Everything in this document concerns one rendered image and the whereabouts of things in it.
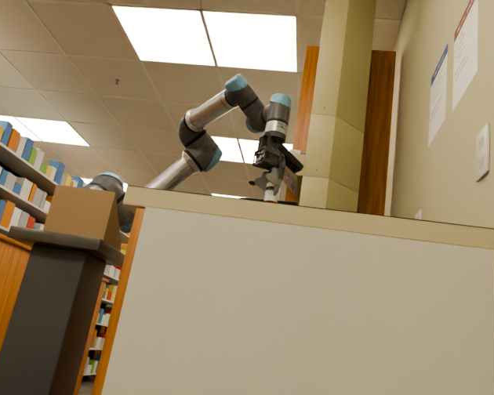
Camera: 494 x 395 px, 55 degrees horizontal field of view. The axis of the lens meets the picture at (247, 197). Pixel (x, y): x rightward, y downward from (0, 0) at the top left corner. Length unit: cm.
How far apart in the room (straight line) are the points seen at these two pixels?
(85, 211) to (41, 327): 42
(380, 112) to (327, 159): 64
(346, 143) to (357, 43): 53
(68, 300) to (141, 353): 84
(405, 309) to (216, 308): 33
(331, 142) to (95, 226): 104
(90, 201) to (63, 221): 12
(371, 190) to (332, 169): 42
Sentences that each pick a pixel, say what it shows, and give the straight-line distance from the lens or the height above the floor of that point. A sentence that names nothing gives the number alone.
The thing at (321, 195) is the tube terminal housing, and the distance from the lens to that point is 202.
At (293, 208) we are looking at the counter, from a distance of 91.
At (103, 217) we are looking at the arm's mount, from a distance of 178.
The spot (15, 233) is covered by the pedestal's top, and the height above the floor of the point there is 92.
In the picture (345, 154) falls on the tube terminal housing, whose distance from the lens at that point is 216.
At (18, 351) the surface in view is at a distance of 177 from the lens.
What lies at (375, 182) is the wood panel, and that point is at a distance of 246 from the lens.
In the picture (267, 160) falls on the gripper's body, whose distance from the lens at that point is 154.
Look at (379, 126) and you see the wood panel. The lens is 259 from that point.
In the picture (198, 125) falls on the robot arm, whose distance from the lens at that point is 192.
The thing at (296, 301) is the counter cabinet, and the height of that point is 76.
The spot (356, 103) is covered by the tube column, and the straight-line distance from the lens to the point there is 232.
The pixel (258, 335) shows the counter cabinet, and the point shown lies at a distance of 87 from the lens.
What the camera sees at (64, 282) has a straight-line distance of 173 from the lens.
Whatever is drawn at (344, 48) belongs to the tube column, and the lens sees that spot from 238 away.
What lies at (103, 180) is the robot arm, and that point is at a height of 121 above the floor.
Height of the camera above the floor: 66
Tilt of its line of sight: 18 degrees up
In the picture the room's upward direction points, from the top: 10 degrees clockwise
